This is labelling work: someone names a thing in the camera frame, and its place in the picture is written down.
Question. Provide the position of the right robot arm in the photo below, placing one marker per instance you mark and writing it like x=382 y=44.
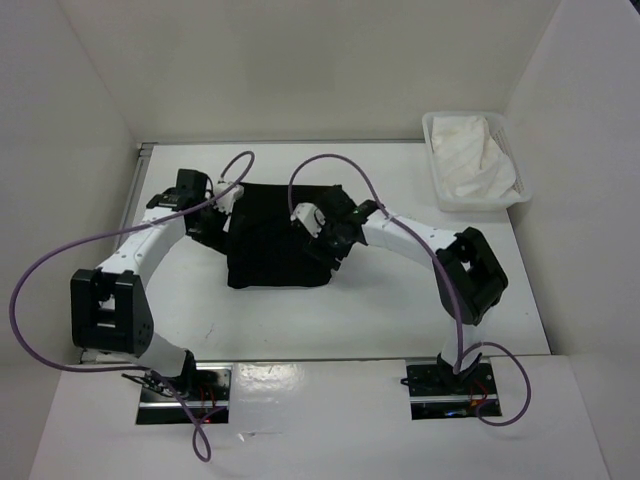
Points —
x=468 y=275

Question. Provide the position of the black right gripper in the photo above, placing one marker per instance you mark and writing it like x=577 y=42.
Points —
x=318 y=247

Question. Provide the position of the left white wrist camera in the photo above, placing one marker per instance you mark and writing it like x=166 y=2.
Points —
x=225 y=195

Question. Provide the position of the white skirt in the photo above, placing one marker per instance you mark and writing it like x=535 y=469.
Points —
x=470 y=162

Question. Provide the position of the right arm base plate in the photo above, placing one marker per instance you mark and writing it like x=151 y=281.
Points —
x=430 y=398

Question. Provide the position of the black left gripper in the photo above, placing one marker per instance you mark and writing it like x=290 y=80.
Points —
x=215 y=238

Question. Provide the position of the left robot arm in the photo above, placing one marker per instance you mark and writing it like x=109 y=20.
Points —
x=110 y=311

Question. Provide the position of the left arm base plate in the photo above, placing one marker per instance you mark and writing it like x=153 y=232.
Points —
x=209 y=401

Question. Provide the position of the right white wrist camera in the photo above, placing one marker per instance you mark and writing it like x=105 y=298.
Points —
x=310 y=217

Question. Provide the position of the black skirt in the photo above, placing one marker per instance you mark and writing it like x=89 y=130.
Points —
x=263 y=248

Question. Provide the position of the white plastic laundry basket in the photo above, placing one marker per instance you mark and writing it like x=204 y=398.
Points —
x=498 y=131

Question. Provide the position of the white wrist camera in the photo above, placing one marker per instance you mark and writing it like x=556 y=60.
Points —
x=310 y=217
x=225 y=195

